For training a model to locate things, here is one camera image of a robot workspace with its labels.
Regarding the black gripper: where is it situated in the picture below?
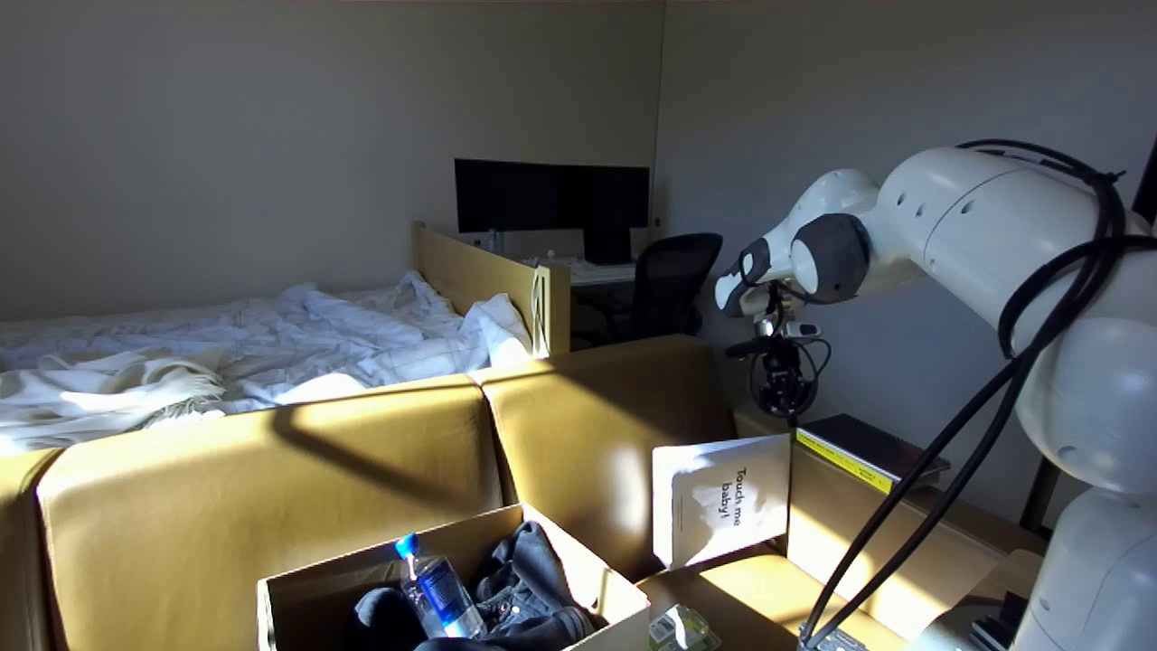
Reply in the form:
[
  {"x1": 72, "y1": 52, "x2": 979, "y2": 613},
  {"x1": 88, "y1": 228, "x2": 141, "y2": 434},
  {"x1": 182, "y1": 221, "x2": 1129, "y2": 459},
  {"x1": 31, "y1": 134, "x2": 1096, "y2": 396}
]
[{"x1": 755, "y1": 334, "x2": 825, "y2": 426}]

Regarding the white paper sheet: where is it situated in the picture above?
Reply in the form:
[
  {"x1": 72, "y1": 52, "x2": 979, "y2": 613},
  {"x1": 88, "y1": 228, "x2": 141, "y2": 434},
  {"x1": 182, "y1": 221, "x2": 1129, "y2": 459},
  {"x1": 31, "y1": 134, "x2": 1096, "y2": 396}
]
[{"x1": 648, "y1": 432, "x2": 797, "y2": 575}]

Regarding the dark book with yellow edge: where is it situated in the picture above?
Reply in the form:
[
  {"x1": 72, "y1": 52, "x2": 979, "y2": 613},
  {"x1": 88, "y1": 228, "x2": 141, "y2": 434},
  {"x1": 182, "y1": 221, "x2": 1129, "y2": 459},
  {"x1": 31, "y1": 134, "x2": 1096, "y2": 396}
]
[{"x1": 793, "y1": 412, "x2": 955, "y2": 499}]

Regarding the open cardboard box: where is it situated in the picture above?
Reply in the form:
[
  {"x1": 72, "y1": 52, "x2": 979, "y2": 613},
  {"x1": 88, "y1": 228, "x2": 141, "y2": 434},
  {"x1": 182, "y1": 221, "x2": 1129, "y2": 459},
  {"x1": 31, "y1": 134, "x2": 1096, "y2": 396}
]
[{"x1": 252, "y1": 504, "x2": 654, "y2": 651}]

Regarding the large cardboard box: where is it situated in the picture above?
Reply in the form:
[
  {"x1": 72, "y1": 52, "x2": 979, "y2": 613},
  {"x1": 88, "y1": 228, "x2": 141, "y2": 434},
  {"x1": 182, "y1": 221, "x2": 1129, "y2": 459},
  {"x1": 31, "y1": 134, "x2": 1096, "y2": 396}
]
[{"x1": 0, "y1": 334, "x2": 1050, "y2": 651}]

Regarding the black office chair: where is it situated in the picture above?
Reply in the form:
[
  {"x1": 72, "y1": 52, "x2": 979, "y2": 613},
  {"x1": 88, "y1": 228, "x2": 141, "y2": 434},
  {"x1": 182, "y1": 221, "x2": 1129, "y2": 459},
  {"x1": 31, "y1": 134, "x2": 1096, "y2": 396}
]
[{"x1": 627, "y1": 232, "x2": 728, "y2": 345}]

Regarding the white desk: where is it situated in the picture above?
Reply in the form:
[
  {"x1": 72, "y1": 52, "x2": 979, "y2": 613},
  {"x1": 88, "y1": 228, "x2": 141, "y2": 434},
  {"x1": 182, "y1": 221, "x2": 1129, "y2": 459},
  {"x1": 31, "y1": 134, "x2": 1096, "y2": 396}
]
[{"x1": 561, "y1": 254, "x2": 643, "y2": 293}]

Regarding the small green clear packet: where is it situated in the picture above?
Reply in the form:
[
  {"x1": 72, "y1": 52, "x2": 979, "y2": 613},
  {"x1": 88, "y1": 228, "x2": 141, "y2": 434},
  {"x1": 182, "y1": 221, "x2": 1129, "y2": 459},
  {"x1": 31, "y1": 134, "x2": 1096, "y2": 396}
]
[{"x1": 643, "y1": 604, "x2": 728, "y2": 651}]

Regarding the dark clothing bundle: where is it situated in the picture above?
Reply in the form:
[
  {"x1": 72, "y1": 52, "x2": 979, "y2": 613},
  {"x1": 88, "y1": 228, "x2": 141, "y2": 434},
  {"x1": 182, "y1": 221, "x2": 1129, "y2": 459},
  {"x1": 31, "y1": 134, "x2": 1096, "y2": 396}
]
[{"x1": 349, "y1": 516, "x2": 599, "y2": 651}]

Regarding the black computer monitor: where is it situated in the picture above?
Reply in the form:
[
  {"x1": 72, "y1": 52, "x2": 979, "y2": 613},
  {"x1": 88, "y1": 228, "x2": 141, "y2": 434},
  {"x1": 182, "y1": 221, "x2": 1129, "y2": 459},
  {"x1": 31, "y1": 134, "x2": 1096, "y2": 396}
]
[{"x1": 451, "y1": 157, "x2": 654, "y2": 271}]

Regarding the clear water bottle blue label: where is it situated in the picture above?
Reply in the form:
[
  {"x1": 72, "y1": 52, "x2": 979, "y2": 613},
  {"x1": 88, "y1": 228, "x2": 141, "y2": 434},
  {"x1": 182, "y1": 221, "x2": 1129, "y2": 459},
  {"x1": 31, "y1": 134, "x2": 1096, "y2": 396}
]
[{"x1": 392, "y1": 533, "x2": 490, "y2": 645}]

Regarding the black stand pole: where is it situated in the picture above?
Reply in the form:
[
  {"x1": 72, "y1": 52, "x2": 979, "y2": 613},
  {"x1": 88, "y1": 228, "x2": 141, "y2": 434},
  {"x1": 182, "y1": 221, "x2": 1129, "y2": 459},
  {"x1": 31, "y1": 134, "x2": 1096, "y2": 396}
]
[{"x1": 1129, "y1": 134, "x2": 1157, "y2": 228}]

